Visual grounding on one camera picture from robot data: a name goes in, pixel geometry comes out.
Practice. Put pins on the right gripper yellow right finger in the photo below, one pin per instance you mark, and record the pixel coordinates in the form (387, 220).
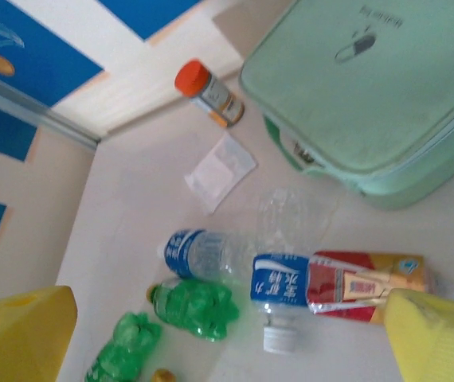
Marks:
(438, 342)

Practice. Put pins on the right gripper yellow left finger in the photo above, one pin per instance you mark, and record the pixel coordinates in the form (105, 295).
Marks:
(16, 342)

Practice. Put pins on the green yellow-cap plastic bottle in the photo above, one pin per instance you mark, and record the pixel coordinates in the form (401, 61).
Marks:
(123, 350)

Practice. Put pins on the red snack packet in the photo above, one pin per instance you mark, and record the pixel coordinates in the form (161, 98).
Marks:
(350, 278)

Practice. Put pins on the crushed green plastic bottle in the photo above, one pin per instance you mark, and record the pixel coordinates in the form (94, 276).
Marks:
(195, 306)

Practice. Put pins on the crushed blue-label white-cap bottle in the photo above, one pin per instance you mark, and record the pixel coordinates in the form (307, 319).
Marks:
(279, 286)

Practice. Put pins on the blue-label white-cap plastic bottle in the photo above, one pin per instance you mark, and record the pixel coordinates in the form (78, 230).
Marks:
(187, 252)

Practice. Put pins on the mint green zip case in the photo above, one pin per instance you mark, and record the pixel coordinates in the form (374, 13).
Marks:
(350, 99)

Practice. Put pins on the small clear plastic bag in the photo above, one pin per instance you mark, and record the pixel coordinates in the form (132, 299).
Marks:
(219, 171)

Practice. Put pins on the orange-capped pill bottle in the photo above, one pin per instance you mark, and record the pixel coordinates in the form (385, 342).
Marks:
(215, 95)

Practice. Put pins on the aluminium frame post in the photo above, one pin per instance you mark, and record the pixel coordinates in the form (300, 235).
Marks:
(32, 111)

